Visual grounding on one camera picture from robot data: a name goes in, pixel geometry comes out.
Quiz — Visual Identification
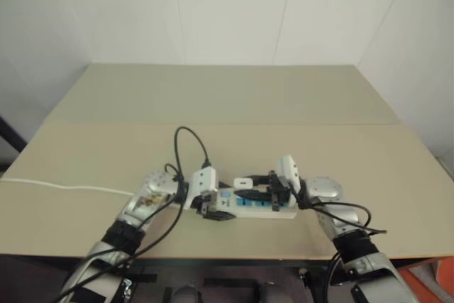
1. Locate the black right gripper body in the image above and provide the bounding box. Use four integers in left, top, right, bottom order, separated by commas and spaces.
267, 169, 292, 212

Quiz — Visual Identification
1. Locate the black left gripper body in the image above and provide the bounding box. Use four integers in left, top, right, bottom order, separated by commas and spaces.
193, 191, 218, 219

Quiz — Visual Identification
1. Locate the white charger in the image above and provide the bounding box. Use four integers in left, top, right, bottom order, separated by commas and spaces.
233, 177, 254, 191

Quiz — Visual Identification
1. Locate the white power strip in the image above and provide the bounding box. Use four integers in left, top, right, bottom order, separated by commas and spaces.
211, 186, 298, 221

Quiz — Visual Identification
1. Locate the dark rounded shape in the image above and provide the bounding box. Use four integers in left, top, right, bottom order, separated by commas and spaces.
172, 284, 201, 303

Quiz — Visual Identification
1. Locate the orange object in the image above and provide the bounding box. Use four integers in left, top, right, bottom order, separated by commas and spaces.
399, 255, 454, 303

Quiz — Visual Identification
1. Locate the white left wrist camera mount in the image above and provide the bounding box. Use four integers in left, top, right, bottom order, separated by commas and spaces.
184, 167, 218, 210

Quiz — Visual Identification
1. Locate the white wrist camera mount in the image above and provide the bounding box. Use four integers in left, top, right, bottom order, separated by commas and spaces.
184, 167, 218, 210
275, 155, 302, 196

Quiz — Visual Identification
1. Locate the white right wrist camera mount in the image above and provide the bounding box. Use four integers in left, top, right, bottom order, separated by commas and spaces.
275, 155, 302, 196

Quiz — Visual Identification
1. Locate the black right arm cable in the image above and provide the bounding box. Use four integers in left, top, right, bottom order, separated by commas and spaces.
299, 199, 389, 286

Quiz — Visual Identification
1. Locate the white power cord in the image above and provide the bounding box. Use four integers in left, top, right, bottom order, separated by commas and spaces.
0, 177, 138, 198

